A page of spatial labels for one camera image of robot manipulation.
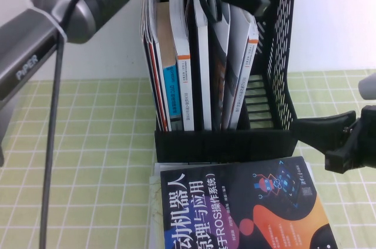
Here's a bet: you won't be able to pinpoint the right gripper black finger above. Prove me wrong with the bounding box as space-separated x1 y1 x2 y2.
293 132 350 173
290 110 358 139

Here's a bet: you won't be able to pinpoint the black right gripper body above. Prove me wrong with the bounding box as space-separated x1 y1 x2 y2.
348 104 376 171

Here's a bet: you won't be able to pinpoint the white ROS2 book orange trim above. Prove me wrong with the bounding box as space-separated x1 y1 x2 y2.
222 4 260 131

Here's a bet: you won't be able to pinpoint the blue spine book tan pages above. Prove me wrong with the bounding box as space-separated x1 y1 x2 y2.
155 1 182 132

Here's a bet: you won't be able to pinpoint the tall white spine book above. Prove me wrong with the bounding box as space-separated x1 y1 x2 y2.
192 0 213 131

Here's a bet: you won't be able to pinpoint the short white book orange band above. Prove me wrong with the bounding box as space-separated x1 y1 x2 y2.
167 0 195 132

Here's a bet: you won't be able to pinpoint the thin white orange-edged book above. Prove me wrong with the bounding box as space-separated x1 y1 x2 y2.
148 39 173 132

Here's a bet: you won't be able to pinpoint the black plastic book holder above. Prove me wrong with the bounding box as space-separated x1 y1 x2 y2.
142 0 302 164

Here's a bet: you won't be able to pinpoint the black cover robot book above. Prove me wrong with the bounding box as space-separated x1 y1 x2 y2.
160 156 338 249

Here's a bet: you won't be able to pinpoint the dark cover magazine grey pages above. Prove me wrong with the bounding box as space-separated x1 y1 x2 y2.
207 0 233 131

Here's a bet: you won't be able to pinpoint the leftmost red edged books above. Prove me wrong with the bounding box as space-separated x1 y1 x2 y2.
139 0 165 131

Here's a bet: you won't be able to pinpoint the green checked tablecloth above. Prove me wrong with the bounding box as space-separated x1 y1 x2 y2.
0 68 376 249

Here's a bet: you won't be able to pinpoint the white cable tie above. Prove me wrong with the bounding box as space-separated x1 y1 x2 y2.
48 15 69 43

